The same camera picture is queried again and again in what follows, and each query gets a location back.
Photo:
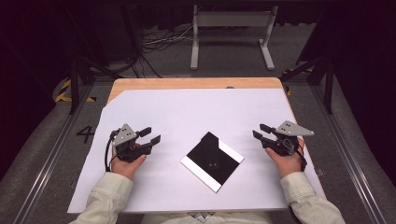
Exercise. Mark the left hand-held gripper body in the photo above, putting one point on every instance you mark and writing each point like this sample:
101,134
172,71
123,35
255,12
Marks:
124,137

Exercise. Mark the person's right hand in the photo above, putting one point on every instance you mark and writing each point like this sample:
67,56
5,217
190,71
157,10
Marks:
288,163

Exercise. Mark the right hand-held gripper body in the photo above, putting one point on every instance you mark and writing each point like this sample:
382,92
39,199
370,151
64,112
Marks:
289,130

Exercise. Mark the wooden table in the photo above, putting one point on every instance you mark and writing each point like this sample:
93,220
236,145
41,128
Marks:
186,83

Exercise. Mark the person's left hand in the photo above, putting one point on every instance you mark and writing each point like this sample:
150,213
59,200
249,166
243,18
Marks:
124,168

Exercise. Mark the shiny square metal plate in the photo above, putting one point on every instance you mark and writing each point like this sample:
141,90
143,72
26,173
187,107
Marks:
214,155

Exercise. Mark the metal floor rail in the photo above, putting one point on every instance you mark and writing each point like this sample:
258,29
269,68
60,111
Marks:
49,158
345,149

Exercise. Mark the black tripod stand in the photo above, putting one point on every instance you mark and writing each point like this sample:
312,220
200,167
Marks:
328,84
74,81

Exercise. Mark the yellow black striped tape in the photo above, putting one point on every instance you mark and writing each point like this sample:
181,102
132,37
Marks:
63,90

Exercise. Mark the person's beige jacket torso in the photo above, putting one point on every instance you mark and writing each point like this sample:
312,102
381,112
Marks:
174,218

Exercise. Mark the grey metal stand frame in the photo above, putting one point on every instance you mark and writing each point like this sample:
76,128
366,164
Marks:
233,19

